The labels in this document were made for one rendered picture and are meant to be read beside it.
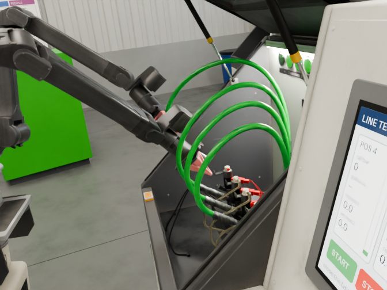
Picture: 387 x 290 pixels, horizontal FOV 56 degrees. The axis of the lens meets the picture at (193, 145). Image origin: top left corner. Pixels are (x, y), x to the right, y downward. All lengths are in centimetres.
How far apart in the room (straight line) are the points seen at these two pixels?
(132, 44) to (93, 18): 88
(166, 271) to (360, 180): 58
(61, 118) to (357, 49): 385
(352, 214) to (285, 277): 25
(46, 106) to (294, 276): 372
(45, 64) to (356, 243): 64
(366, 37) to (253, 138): 92
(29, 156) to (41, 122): 39
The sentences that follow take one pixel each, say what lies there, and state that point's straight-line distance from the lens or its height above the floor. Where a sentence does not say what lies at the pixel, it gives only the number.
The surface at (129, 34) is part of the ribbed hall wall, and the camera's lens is 759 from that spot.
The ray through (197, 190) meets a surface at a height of 118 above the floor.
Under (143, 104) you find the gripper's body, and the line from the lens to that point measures 119.
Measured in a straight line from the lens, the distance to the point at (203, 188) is 102.
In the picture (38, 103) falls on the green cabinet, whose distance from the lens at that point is 421.
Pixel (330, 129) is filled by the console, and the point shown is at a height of 136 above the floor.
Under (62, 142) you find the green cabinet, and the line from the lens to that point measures 434.
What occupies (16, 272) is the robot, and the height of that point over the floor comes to 80.
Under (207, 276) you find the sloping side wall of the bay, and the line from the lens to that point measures 83.
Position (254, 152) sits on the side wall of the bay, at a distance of 148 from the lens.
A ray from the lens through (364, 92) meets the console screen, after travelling 58.
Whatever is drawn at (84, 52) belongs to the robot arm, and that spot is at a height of 148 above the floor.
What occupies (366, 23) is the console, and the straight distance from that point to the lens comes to 62.
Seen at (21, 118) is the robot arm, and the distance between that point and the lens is 139.
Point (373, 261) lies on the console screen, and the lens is 57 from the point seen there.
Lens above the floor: 156
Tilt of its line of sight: 20 degrees down
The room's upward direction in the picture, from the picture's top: 6 degrees counter-clockwise
